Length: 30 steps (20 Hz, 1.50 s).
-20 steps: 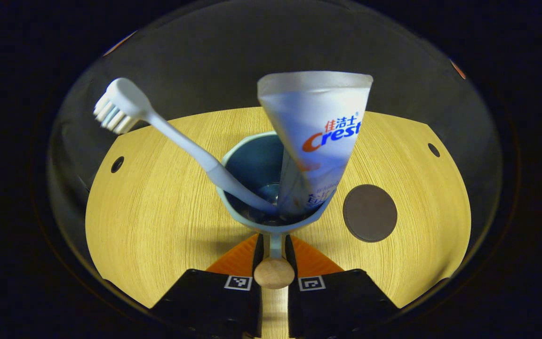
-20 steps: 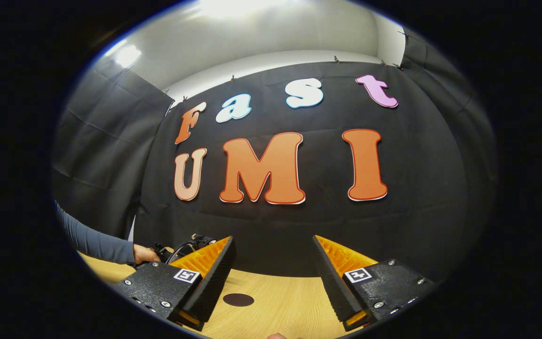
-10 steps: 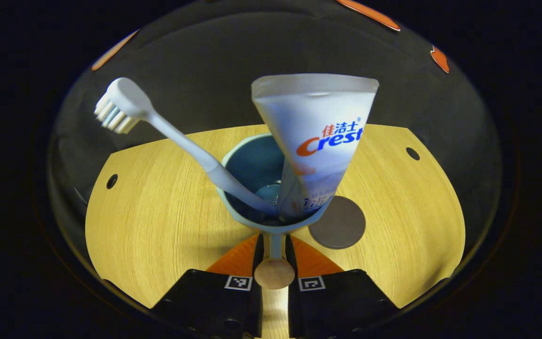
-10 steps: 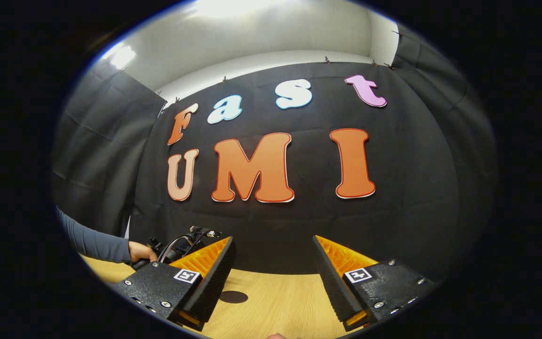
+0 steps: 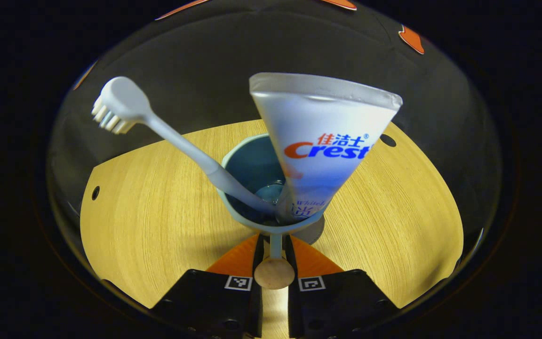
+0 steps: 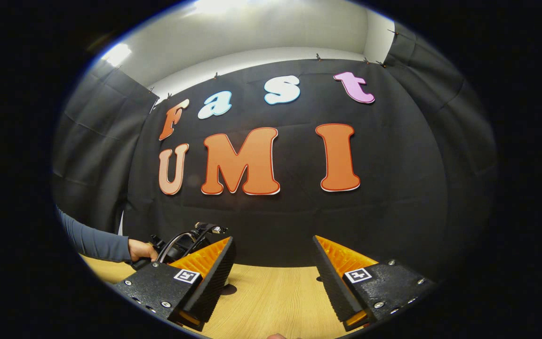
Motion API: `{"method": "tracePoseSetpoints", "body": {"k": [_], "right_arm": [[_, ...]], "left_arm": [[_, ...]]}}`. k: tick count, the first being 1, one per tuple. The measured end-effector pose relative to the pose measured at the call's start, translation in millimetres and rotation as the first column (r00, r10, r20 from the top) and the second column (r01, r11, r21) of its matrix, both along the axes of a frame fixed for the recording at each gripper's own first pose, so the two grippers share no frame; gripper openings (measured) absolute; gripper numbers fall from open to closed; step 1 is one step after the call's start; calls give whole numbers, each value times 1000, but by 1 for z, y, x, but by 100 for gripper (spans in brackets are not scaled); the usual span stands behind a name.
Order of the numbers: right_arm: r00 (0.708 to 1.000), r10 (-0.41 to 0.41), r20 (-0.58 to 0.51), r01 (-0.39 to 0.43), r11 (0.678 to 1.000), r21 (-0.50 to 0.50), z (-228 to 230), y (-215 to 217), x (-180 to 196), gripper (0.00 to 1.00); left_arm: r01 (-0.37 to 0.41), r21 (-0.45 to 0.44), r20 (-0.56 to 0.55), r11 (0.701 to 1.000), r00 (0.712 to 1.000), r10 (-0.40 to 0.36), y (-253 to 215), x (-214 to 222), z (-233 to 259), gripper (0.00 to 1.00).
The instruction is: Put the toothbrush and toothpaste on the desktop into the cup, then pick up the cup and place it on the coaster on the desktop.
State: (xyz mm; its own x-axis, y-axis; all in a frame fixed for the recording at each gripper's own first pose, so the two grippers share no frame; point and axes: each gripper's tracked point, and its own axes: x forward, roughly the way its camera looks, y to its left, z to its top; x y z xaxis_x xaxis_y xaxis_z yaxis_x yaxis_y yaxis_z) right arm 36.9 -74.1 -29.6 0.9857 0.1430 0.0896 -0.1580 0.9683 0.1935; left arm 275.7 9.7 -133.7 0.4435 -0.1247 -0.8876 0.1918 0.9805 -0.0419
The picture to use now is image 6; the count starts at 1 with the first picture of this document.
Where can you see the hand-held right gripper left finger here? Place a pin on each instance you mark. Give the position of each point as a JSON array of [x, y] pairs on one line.
[[212, 287]]

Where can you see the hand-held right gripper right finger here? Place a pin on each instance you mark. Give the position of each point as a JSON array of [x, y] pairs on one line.
[[334, 287]]

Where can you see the dark round coaster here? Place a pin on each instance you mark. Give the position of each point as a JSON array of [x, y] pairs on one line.
[[229, 289]]

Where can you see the wooden desktop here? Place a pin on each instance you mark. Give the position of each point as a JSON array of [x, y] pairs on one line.
[[275, 301]]

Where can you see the black backdrop cloth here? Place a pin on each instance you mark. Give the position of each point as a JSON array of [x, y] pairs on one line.
[[290, 221]]

